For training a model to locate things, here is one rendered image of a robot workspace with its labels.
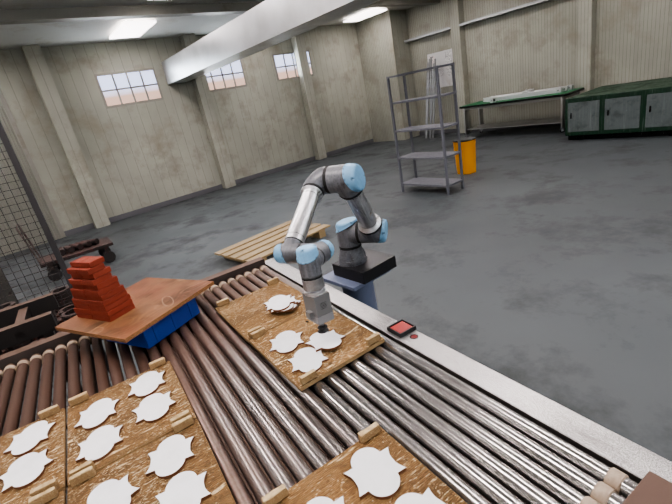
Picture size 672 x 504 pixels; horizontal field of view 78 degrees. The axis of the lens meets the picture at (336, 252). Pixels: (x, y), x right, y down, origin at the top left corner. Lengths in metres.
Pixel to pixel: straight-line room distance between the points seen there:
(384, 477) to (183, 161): 10.83
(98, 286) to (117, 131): 9.26
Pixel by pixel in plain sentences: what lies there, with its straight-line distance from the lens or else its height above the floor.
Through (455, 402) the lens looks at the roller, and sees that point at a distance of 1.26.
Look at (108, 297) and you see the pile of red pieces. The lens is 2.02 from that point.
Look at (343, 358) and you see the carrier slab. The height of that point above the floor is 0.94.
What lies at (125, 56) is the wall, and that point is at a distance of 11.45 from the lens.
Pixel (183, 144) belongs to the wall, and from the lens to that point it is 11.54.
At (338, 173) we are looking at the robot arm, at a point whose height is 1.46.
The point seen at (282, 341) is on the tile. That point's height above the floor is 0.94.
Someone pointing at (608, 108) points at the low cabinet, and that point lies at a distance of 9.75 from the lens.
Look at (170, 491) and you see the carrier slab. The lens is 1.22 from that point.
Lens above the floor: 1.75
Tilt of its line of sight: 20 degrees down
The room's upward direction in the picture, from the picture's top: 11 degrees counter-clockwise
